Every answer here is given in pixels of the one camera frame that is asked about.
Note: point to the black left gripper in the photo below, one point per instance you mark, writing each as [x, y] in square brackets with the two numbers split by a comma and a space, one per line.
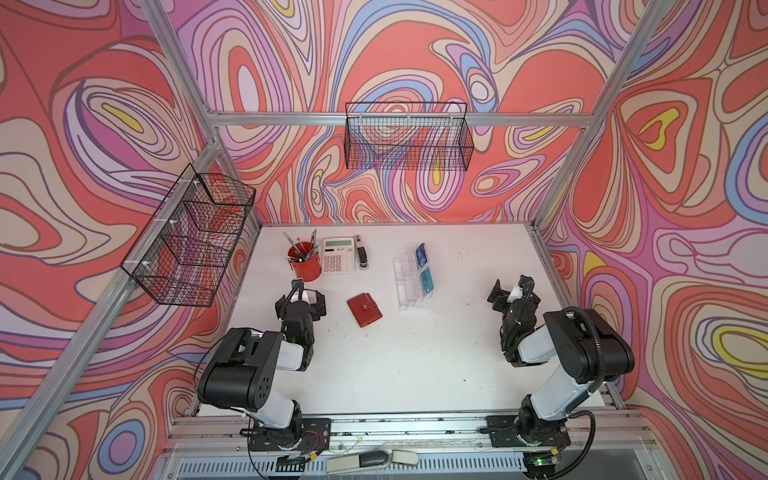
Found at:
[319, 309]

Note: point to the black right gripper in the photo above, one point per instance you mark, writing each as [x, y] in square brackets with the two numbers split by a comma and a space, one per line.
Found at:
[503, 297]

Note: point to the red leather card holder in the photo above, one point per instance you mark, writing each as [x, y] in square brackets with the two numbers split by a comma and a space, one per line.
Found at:
[364, 309]

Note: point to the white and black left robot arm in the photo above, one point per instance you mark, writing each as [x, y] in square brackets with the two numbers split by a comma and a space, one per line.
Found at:
[239, 376]

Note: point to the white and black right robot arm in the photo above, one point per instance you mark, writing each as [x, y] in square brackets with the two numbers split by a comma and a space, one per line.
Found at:
[589, 352]

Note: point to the teal credit card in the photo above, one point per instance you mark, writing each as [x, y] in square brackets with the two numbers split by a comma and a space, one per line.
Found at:
[427, 282]

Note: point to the clear plastic card tray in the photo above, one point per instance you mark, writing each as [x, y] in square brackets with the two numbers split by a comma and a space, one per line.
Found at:
[407, 282]

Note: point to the blue VIP credit card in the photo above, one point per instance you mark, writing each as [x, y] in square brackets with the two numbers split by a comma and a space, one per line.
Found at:
[421, 256]

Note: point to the red metal pen bucket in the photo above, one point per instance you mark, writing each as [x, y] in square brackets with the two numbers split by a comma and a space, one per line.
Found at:
[303, 258]

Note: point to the grey pencil in bucket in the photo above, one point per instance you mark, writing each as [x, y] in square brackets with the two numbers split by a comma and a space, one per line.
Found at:
[293, 243]

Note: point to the pink desk calculator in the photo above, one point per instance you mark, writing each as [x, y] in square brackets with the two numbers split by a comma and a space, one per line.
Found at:
[338, 256]

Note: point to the beige and black stapler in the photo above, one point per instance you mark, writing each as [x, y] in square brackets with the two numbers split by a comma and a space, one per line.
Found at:
[361, 253]

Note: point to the black wire basket on left wall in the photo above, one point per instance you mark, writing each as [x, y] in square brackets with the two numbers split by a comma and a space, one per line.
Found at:
[182, 255]

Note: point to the black wire basket on wall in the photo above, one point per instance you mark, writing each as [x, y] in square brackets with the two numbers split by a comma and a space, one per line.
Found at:
[182, 255]
[407, 135]

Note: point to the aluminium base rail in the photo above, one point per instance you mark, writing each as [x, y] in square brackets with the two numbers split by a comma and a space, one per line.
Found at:
[437, 445]

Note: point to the black wire basket on back wall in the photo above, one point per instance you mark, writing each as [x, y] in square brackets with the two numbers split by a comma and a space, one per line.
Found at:
[407, 135]

